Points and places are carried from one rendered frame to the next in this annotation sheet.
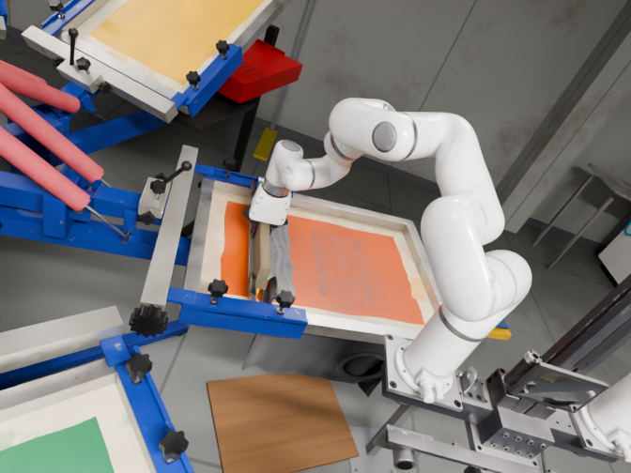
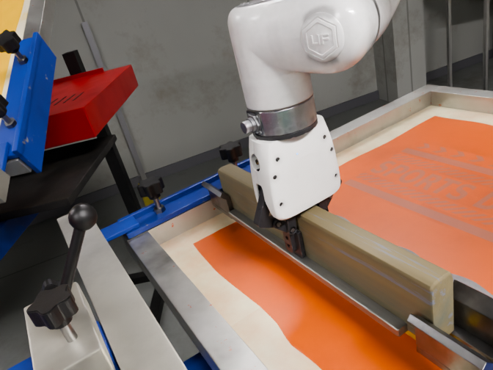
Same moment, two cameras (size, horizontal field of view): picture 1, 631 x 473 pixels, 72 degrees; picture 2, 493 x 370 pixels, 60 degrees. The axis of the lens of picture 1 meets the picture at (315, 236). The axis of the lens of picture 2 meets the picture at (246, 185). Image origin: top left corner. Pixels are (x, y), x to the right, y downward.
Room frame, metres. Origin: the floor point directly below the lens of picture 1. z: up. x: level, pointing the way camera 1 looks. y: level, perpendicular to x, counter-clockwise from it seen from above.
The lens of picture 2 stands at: (0.55, 0.24, 1.33)
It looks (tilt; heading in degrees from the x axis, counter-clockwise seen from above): 26 degrees down; 356
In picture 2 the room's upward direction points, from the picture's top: 15 degrees counter-clockwise
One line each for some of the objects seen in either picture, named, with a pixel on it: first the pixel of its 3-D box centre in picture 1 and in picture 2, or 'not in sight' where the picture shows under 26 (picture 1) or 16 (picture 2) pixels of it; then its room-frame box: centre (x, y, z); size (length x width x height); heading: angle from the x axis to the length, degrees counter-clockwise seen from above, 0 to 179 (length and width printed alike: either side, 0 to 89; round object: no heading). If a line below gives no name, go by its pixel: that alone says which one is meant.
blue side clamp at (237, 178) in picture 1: (248, 188); (204, 203); (1.24, 0.27, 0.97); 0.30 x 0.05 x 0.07; 111
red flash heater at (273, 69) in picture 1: (234, 61); (53, 109); (2.10, 0.71, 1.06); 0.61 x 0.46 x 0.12; 171
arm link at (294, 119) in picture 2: (274, 183); (276, 114); (1.00, 0.16, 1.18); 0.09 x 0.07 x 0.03; 111
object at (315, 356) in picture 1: (324, 347); not in sight; (0.92, -0.16, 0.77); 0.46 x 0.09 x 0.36; 111
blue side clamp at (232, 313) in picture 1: (244, 314); not in sight; (0.72, 0.08, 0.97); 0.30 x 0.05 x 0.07; 111
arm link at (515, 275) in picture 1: (484, 293); not in sight; (0.63, -0.30, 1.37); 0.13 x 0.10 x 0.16; 142
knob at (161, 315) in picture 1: (149, 315); not in sight; (0.58, 0.25, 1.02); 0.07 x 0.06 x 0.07; 111
